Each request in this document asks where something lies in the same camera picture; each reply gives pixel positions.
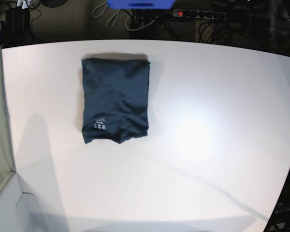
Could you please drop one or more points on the dark blue t-shirt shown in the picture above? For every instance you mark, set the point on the dark blue t-shirt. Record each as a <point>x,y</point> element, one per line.
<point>115,99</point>

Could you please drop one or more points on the blue box overhead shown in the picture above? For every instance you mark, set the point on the blue box overhead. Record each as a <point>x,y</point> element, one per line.
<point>140,4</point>

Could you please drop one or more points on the black power strip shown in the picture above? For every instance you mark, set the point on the black power strip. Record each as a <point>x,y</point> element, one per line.
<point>199,14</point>

